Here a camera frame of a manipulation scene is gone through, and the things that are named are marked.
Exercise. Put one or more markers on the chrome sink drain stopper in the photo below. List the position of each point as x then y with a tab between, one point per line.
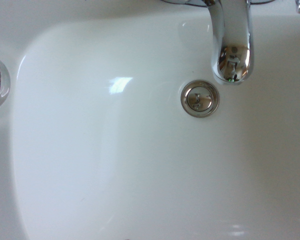
200	98

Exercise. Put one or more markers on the chrome faucet spout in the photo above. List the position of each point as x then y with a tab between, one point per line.
231	42

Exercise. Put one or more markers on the white ceramic sink basin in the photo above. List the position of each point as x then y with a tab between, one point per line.
95	155

